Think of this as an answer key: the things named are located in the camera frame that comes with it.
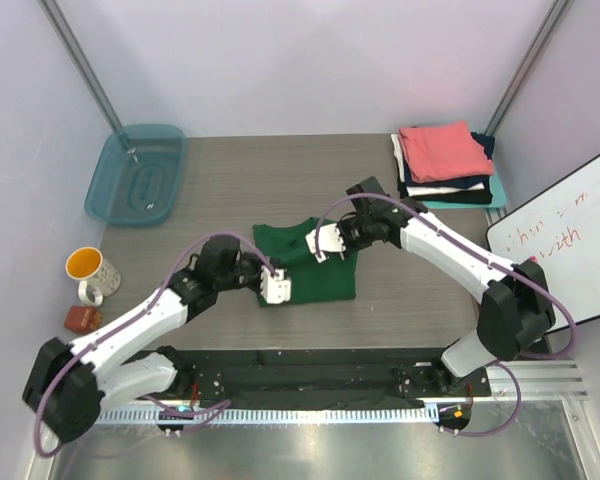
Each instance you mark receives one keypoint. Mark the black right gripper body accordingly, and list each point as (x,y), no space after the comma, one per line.
(356,232)

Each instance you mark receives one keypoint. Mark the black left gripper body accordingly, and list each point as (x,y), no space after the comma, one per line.
(249,270)

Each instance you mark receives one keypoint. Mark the green t shirt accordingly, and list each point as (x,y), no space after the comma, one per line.
(311,282)

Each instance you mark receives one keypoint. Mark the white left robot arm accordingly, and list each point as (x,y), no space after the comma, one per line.
(65,387)

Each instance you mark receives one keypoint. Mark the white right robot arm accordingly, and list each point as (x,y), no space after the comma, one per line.
(514,311)

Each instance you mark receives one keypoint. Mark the folded white t shirt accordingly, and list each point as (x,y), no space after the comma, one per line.
(408,184)

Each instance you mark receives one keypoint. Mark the folded coral t shirt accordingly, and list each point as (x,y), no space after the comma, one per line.
(417,144)

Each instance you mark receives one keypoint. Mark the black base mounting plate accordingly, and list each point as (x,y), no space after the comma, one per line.
(322,379)

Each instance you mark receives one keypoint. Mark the teal translucent plastic bin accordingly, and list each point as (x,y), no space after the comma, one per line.
(137,177)

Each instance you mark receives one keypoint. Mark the folded navy t shirt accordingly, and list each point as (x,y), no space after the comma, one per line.
(461,153)

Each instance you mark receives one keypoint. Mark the white floral mug orange inside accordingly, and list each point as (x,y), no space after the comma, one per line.
(95,275)

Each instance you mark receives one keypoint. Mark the red brown block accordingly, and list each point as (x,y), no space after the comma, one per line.
(82,320)

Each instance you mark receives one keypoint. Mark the white whiteboard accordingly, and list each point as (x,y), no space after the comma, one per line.
(561,227)

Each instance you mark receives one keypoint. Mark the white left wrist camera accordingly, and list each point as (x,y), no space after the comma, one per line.
(275,286)

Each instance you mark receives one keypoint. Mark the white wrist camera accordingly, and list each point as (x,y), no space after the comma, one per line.
(275,286)
(325,242)

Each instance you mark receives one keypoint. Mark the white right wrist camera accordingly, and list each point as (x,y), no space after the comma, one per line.
(325,242)

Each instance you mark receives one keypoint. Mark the white slotted cable duct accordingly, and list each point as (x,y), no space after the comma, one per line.
(145,414)

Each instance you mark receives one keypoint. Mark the aluminium extrusion rail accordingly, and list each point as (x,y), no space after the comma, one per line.
(157,375)

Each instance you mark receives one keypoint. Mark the right aluminium corner post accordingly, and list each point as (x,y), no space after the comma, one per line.
(548,27)

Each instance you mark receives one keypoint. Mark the aluminium corner post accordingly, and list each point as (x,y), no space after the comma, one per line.
(548,27)
(72,46)

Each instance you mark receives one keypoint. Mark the left aluminium corner post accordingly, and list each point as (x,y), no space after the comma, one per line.
(72,46)

